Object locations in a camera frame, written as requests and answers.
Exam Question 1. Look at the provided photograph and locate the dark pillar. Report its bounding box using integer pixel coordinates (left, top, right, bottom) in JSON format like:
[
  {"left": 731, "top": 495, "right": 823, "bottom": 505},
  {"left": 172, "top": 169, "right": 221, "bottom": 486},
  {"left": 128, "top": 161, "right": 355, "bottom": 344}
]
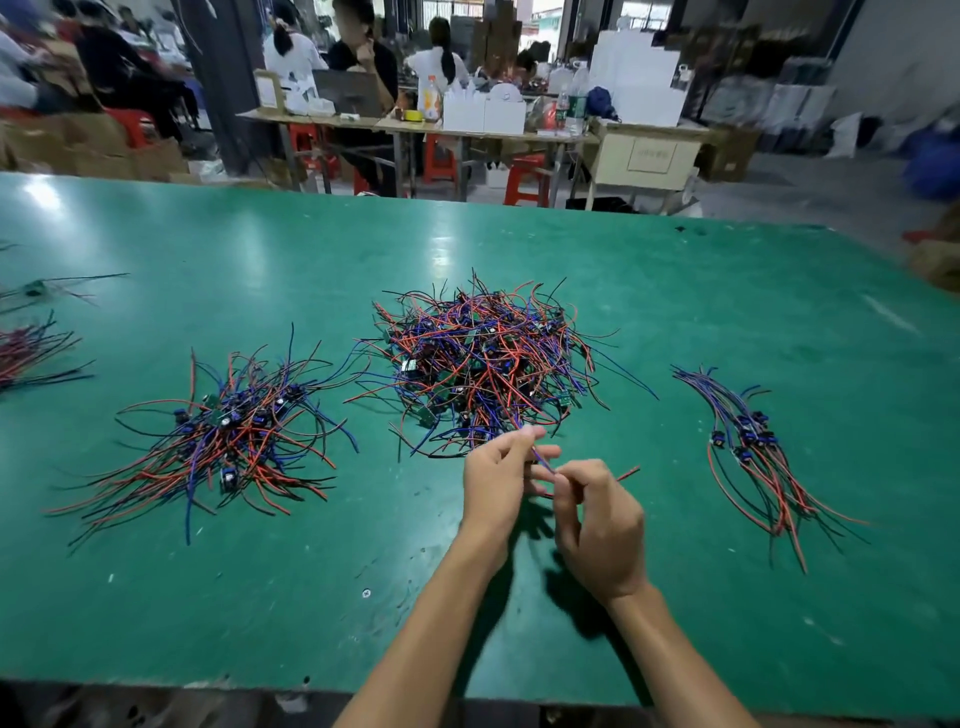
[{"left": 172, "top": 0, "right": 287, "bottom": 179}]

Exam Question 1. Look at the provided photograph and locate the cream cabinet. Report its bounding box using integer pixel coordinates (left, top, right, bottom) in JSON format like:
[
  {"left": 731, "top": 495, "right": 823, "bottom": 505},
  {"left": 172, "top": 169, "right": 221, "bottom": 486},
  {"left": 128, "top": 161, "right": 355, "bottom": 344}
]
[{"left": 585, "top": 123, "right": 714, "bottom": 212}]

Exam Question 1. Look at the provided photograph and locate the grey laptop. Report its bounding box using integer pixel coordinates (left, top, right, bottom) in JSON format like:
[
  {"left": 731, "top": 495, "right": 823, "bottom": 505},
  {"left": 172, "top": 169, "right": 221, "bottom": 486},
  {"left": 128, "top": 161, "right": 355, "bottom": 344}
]
[{"left": 312, "top": 70, "right": 384, "bottom": 119}]

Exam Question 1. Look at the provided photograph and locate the person's right forearm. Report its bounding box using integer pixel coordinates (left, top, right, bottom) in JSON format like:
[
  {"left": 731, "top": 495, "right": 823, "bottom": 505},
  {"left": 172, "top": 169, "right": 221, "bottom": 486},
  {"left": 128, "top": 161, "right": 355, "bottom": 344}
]
[{"left": 604, "top": 585, "right": 759, "bottom": 728}]

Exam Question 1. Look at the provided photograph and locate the heap of blue bags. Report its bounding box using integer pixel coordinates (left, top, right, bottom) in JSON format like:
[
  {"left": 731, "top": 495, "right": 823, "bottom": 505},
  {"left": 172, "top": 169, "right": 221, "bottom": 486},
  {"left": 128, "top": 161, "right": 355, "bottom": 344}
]
[{"left": 900, "top": 120, "right": 960, "bottom": 204}]

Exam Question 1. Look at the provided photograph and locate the single red blue wire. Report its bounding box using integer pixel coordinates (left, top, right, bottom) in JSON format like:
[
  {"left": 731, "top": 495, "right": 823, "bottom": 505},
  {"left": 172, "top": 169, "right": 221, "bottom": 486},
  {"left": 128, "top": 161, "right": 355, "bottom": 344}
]
[{"left": 517, "top": 420, "right": 644, "bottom": 485}]

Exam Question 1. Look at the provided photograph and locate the stack of white boxes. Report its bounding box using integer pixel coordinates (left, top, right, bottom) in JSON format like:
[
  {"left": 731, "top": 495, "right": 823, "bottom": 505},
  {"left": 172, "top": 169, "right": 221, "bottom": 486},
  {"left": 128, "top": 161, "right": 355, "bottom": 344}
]
[{"left": 589, "top": 27, "right": 689, "bottom": 129}]

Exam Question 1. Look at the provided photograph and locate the person's left hand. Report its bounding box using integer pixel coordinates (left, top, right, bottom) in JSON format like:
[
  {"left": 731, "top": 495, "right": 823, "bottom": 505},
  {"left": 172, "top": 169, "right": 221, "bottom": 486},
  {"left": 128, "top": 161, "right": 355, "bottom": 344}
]
[{"left": 457, "top": 424, "right": 564, "bottom": 564}]

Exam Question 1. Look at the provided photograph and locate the row of white containers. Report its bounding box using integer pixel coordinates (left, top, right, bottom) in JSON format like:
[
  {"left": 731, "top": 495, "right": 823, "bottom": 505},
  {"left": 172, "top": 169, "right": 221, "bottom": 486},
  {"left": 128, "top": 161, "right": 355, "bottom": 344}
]
[{"left": 442, "top": 82, "right": 530, "bottom": 137}]

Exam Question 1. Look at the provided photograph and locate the red plastic stool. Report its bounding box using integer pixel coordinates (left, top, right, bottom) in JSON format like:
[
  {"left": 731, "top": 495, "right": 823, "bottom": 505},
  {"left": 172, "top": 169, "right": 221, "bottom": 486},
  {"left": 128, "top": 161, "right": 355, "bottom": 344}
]
[
  {"left": 504, "top": 153, "right": 555, "bottom": 207},
  {"left": 105, "top": 108, "right": 159, "bottom": 152},
  {"left": 421, "top": 135, "right": 461, "bottom": 185},
  {"left": 288, "top": 123, "right": 339, "bottom": 189}
]

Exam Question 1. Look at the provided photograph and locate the small bunch of set-aside wires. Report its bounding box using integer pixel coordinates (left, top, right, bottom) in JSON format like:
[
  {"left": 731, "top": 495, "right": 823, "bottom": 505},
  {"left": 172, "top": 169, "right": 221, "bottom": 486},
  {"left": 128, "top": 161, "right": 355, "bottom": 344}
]
[{"left": 670, "top": 364, "right": 872, "bottom": 575}]

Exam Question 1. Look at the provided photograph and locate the row of cardboard boxes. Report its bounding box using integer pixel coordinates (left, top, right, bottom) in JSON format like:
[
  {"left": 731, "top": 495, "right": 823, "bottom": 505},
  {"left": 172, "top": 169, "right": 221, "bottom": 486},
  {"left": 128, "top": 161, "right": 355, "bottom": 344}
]
[{"left": 0, "top": 112, "right": 189, "bottom": 182}]

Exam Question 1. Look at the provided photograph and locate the person's left forearm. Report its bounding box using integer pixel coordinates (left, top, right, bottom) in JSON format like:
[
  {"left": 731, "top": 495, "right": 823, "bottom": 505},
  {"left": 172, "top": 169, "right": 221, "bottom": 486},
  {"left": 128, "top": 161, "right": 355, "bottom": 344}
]
[{"left": 333, "top": 532, "right": 519, "bottom": 728}]

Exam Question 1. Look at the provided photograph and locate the long wooden work table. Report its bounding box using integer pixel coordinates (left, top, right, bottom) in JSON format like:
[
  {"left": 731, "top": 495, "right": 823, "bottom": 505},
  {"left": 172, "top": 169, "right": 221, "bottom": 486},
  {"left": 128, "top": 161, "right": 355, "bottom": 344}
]
[{"left": 240, "top": 108, "right": 714, "bottom": 204}]

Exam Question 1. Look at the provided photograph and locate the person's right hand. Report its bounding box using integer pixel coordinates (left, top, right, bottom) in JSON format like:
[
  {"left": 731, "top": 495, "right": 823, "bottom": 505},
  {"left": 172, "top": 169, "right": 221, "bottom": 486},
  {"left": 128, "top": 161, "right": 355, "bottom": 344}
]
[{"left": 529, "top": 459, "right": 650, "bottom": 609}]

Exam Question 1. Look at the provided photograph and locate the pile of wires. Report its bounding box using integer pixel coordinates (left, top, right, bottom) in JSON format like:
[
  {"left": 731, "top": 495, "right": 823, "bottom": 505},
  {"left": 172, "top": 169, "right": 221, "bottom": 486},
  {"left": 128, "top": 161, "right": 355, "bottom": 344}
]
[{"left": 352, "top": 270, "right": 657, "bottom": 461}]

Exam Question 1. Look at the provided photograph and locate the brown cardboard box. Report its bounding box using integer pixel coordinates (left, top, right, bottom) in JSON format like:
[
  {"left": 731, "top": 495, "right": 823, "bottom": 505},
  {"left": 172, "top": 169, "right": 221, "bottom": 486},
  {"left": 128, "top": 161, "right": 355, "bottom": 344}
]
[{"left": 705, "top": 124, "right": 764, "bottom": 182}]

